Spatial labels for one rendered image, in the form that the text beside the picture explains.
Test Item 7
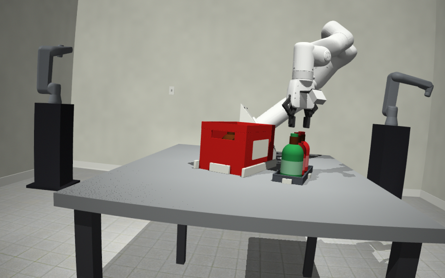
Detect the brown bottle with cream cap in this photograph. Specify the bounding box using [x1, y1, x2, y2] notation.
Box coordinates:
[222, 132, 235, 140]

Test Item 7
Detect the green bottle with pale green label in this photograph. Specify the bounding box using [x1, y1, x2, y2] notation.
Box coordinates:
[280, 133, 304, 177]

